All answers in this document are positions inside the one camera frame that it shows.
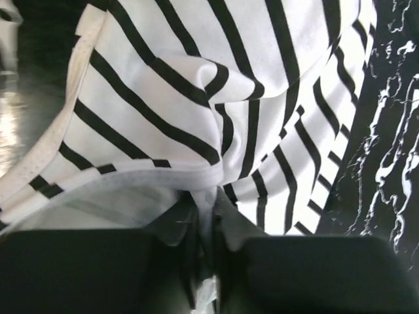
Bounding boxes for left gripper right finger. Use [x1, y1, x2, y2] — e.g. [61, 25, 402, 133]
[212, 188, 265, 313]

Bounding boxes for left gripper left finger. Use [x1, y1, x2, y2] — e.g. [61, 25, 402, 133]
[149, 193, 199, 309]

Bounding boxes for striped tank top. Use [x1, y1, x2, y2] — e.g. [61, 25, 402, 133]
[0, 0, 377, 310]

